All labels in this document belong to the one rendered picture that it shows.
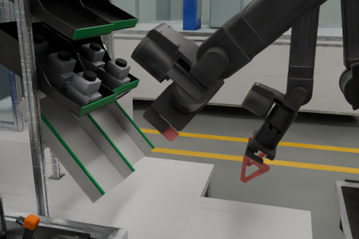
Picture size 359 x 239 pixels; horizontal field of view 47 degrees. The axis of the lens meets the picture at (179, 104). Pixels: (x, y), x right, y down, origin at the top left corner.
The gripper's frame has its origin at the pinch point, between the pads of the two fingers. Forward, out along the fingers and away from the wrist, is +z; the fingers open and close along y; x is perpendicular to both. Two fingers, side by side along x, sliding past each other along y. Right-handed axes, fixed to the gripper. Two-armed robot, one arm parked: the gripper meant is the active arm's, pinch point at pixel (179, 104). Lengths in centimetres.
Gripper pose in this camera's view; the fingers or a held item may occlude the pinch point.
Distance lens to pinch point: 77.3
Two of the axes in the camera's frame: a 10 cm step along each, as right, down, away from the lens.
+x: 7.4, 6.7, -0.1
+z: -1.2, 1.5, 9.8
